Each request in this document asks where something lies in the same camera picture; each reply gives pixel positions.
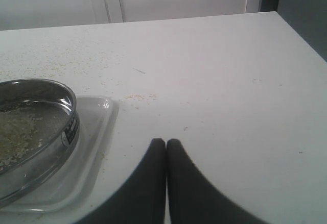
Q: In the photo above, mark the yellow and white grain mixture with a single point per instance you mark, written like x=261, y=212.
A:
x=18, y=128

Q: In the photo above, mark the round steel mesh sieve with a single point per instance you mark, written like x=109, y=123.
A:
x=39, y=130

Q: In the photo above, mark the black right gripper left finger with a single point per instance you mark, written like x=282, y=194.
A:
x=142, y=198

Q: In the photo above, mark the white cabinet doors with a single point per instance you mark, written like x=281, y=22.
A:
x=24, y=14

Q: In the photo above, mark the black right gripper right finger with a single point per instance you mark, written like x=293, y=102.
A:
x=192, y=198

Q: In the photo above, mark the clear plastic tray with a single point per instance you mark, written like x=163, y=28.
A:
x=77, y=176

